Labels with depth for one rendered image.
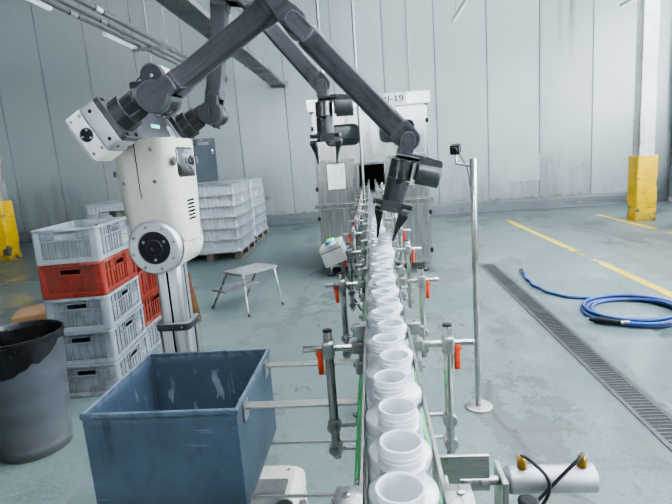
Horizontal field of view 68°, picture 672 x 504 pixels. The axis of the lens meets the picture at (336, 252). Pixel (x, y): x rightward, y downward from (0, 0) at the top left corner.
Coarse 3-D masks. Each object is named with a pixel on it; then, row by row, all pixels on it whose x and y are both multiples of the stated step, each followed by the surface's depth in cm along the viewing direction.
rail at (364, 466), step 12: (396, 276) 120; (408, 336) 81; (420, 384) 63; (432, 432) 52; (360, 444) 51; (432, 444) 50; (360, 456) 49; (360, 468) 47; (360, 480) 45; (444, 480) 44
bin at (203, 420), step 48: (144, 384) 123; (192, 384) 128; (240, 384) 127; (96, 432) 98; (144, 432) 97; (192, 432) 97; (240, 432) 97; (96, 480) 100; (144, 480) 99; (192, 480) 98; (240, 480) 98
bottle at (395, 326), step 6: (378, 324) 71; (384, 324) 73; (390, 324) 73; (396, 324) 73; (402, 324) 71; (378, 330) 71; (384, 330) 70; (390, 330) 70; (396, 330) 70; (402, 330) 71; (402, 336) 71; (402, 342) 71; (402, 348) 70; (408, 348) 72; (372, 360) 72
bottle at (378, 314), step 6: (372, 312) 77; (378, 312) 79; (384, 312) 79; (390, 312) 78; (372, 318) 77; (378, 318) 76; (384, 318) 75; (390, 318) 76; (372, 324) 77; (372, 336) 77; (366, 342) 78; (372, 348) 76
